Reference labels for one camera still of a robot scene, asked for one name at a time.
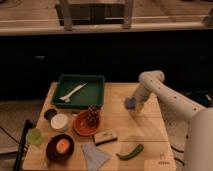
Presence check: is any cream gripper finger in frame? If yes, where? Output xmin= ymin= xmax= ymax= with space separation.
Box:
xmin=130 ymin=102 xmax=144 ymax=116

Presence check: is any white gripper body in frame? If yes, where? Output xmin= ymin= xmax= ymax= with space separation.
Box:
xmin=133 ymin=84 xmax=151 ymax=102

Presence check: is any blue sponge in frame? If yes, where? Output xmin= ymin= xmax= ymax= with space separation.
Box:
xmin=124 ymin=97 xmax=136 ymax=109

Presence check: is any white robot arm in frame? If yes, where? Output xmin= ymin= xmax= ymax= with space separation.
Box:
xmin=133 ymin=70 xmax=213 ymax=171

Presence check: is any green plastic tray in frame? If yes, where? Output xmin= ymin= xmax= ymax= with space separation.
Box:
xmin=51 ymin=74 xmax=105 ymax=109

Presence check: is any green chili pepper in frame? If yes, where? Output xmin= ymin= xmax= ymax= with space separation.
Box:
xmin=116 ymin=144 xmax=144 ymax=160

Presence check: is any wooden block eraser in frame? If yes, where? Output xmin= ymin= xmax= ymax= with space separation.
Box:
xmin=93 ymin=131 xmax=117 ymax=146

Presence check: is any brown pine cone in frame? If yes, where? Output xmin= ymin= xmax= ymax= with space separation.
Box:
xmin=86 ymin=106 xmax=100 ymax=127

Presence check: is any orange bowl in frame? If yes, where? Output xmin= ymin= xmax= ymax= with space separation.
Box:
xmin=73 ymin=110 xmax=100 ymax=137

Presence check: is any dark blue floor object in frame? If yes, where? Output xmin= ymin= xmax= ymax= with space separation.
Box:
xmin=190 ymin=92 xmax=211 ymax=107

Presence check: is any blue folded cloth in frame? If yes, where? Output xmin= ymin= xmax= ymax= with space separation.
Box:
xmin=81 ymin=144 xmax=110 ymax=171

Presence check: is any white plastic fork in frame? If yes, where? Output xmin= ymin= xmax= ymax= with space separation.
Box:
xmin=59 ymin=83 xmax=87 ymax=103

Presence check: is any white round container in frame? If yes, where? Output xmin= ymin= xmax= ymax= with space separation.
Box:
xmin=50 ymin=114 xmax=68 ymax=132

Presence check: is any orange round food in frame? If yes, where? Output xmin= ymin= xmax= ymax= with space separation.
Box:
xmin=56 ymin=139 xmax=70 ymax=154

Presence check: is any small dark cup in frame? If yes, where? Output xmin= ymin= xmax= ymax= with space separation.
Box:
xmin=44 ymin=109 xmax=57 ymax=121

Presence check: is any dark brown bowl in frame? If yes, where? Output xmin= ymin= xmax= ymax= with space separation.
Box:
xmin=46 ymin=134 xmax=74 ymax=163

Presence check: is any light green cup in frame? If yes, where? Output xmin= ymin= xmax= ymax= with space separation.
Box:
xmin=26 ymin=128 xmax=43 ymax=146

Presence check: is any black stand left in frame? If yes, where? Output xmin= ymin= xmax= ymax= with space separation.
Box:
xmin=13 ymin=120 xmax=33 ymax=171

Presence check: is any black cable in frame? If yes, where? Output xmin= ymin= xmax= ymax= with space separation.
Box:
xmin=171 ymin=143 xmax=186 ymax=165

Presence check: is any wooden chair frame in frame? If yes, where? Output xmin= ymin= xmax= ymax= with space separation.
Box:
xmin=55 ymin=0 xmax=134 ymax=32

